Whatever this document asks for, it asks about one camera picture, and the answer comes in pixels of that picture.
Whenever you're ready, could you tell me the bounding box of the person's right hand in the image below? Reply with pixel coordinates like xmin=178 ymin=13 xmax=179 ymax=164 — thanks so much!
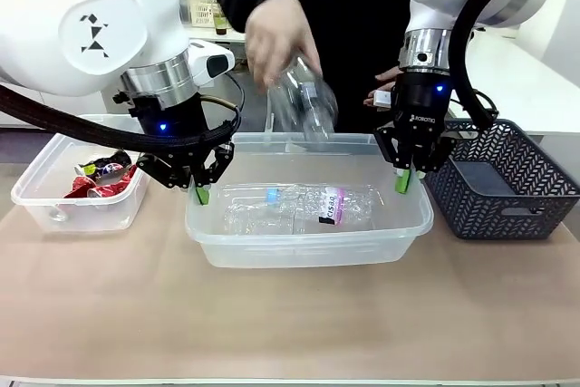
xmin=243 ymin=0 xmax=324 ymax=94

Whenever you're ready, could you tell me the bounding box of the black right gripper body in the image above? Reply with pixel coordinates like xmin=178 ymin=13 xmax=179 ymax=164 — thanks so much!
xmin=391 ymin=70 xmax=453 ymax=153

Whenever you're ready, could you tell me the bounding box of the person's black torso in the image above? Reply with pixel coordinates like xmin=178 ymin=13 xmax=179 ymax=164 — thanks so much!
xmin=271 ymin=0 xmax=414 ymax=135

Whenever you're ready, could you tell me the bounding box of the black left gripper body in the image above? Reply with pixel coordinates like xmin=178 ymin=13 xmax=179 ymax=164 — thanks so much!
xmin=128 ymin=91 xmax=213 ymax=169

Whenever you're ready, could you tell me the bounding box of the clear plastic bottle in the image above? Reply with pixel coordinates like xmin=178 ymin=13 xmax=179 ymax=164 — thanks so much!
xmin=266 ymin=54 xmax=340 ymax=144

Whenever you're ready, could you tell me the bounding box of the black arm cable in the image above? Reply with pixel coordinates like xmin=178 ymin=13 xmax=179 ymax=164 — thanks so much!
xmin=0 ymin=73 xmax=246 ymax=158
xmin=447 ymin=0 xmax=500 ymax=131

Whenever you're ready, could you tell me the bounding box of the white side desk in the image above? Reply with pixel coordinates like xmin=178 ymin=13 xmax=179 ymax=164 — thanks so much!
xmin=452 ymin=26 xmax=580 ymax=137

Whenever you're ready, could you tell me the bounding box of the small clear plastic bin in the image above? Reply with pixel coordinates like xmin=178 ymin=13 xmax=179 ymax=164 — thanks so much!
xmin=10 ymin=113 xmax=151 ymax=235

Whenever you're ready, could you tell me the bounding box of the crushed bottle with blue cap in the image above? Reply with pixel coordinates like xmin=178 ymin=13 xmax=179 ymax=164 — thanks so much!
xmin=223 ymin=184 xmax=318 ymax=235

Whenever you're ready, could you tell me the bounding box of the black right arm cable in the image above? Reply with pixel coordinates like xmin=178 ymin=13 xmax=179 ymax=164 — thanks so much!
xmin=447 ymin=0 xmax=500 ymax=131

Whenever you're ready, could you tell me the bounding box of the crushed red can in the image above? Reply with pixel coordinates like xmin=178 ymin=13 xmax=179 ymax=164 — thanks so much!
xmin=63 ymin=163 xmax=138 ymax=200

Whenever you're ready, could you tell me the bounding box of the dark woven plastic basket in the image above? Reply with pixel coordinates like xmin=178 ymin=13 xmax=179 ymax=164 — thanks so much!
xmin=422 ymin=118 xmax=580 ymax=241

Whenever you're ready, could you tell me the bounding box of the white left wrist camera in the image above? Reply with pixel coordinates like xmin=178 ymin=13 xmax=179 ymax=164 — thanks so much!
xmin=186 ymin=40 xmax=237 ymax=88

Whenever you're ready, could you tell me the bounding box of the person's left hand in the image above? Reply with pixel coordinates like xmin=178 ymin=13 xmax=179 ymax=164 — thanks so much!
xmin=362 ymin=65 xmax=403 ymax=107

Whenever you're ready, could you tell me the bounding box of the white slatted crate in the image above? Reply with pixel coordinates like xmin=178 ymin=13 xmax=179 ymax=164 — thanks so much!
xmin=186 ymin=0 xmax=224 ymax=28

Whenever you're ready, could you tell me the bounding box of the large clear plastic bin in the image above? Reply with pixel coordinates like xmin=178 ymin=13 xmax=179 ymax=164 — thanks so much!
xmin=184 ymin=131 xmax=435 ymax=269

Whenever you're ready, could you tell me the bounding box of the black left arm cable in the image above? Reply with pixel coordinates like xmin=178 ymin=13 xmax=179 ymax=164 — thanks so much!
xmin=0 ymin=73 xmax=246 ymax=158

